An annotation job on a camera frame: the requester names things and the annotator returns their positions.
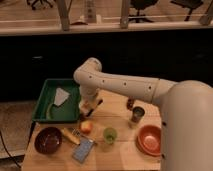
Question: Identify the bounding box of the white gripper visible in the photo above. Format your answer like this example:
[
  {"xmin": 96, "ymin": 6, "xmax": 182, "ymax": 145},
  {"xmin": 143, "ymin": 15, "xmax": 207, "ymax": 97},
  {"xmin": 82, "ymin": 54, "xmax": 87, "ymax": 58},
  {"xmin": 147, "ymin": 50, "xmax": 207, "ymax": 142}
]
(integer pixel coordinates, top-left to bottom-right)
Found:
[{"xmin": 79, "ymin": 92, "xmax": 103, "ymax": 120}]

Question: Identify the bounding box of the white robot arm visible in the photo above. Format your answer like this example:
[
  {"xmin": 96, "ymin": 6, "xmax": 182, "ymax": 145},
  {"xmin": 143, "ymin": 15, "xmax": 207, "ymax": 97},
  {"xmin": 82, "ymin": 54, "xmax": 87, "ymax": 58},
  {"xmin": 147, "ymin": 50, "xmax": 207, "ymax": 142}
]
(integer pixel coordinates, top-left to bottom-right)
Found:
[{"xmin": 73, "ymin": 57, "xmax": 213, "ymax": 171}]

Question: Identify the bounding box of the dark purple bowl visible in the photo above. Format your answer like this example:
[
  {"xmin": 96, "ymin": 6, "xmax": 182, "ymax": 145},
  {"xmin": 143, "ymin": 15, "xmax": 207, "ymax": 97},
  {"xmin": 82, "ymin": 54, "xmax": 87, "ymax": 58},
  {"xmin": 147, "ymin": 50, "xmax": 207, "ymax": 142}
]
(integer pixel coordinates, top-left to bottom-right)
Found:
[{"xmin": 34, "ymin": 127, "xmax": 62, "ymax": 155}]

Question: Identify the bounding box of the orange red bowl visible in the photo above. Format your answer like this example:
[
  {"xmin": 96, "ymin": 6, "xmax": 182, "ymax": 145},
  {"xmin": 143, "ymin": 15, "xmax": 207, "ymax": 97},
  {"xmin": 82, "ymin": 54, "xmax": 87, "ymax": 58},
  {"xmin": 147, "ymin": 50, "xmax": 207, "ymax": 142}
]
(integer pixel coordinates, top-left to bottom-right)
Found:
[{"xmin": 137, "ymin": 125, "xmax": 161, "ymax": 157}]

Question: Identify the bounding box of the green plastic tray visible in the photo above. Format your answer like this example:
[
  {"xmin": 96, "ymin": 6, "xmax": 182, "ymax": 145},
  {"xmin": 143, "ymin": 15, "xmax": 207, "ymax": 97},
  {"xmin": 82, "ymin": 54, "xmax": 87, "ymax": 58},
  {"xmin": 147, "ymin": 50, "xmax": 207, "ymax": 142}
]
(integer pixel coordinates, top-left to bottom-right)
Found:
[{"xmin": 32, "ymin": 79, "xmax": 80, "ymax": 123}]

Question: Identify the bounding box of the metal fork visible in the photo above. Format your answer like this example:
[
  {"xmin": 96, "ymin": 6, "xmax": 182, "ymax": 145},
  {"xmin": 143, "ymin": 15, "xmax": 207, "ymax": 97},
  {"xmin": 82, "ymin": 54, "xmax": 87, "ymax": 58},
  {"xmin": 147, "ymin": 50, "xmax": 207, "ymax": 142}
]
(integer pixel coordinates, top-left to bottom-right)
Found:
[{"xmin": 72, "ymin": 129, "xmax": 98, "ymax": 145}]

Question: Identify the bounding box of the white cloth in tray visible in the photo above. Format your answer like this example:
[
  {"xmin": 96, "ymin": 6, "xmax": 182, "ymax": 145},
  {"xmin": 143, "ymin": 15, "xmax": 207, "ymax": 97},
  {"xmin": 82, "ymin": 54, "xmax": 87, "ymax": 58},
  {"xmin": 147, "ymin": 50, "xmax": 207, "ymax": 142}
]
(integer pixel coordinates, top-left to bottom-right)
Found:
[{"xmin": 54, "ymin": 88, "xmax": 69, "ymax": 106}]

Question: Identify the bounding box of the green plastic cup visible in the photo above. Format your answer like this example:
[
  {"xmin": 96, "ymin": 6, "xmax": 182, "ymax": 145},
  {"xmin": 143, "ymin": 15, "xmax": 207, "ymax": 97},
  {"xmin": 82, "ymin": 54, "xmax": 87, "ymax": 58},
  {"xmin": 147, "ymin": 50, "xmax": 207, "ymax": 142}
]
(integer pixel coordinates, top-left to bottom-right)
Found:
[{"xmin": 103, "ymin": 127, "xmax": 117, "ymax": 144}]

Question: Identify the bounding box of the blue sponge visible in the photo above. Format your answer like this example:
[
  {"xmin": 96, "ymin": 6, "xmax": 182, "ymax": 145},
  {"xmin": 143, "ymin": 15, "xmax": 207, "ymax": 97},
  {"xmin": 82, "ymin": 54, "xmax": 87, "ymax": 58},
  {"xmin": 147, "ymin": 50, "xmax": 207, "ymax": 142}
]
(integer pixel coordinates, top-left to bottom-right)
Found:
[{"xmin": 72, "ymin": 138, "xmax": 94, "ymax": 163}]

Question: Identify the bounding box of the green curved vegetable toy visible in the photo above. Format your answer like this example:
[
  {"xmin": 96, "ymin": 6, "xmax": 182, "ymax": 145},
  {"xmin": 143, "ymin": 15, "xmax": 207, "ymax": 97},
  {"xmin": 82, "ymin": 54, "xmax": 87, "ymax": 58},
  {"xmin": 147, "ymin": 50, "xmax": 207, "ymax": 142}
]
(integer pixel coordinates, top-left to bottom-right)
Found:
[{"xmin": 46, "ymin": 103, "xmax": 54, "ymax": 120}]

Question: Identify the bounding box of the small dark brown bottle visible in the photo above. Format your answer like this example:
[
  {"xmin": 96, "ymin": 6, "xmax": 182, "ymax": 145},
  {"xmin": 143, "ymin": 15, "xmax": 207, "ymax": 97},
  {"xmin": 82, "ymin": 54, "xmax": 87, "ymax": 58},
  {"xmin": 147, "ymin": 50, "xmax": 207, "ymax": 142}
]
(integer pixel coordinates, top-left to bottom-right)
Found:
[{"xmin": 126, "ymin": 98, "xmax": 135, "ymax": 110}]

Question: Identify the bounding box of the dark metal cup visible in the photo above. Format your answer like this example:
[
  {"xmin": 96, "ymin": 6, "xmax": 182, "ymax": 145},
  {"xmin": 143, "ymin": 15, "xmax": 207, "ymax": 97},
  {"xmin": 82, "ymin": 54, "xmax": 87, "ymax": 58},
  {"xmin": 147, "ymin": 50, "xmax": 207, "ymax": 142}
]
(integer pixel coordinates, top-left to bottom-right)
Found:
[{"xmin": 131, "ymin": 106, "xmax": 145, "ymax": 123}]

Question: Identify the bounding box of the black office chair left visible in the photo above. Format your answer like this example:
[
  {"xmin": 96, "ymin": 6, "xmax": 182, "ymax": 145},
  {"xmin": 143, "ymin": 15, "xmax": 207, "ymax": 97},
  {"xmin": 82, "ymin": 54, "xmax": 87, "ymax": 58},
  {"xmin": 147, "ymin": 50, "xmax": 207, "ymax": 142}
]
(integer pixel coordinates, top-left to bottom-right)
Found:
[{"xmin": 26, "ymin": 0, "xmax": 56, "ymax": 10}]

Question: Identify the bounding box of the black office chair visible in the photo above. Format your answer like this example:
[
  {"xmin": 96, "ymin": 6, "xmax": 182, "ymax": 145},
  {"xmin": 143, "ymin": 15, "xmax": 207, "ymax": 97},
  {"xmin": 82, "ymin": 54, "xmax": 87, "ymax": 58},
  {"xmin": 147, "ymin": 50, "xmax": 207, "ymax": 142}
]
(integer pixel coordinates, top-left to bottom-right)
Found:
[
  {"xmin": 129, "ymin": 0, "xmax": 158, "ymax": 23},
  {"xmin": 26, "ymin": 0, "xmax": 56, "ymax": 10}
]

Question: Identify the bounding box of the black cable left floor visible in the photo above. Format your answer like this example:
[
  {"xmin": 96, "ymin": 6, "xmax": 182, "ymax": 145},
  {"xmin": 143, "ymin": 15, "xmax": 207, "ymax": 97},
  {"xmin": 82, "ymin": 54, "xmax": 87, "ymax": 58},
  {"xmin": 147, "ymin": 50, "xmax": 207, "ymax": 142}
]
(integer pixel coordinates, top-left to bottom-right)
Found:
[{"xmin": 0, "ymin": 129, "xmax": 23, "ymax": 169}]

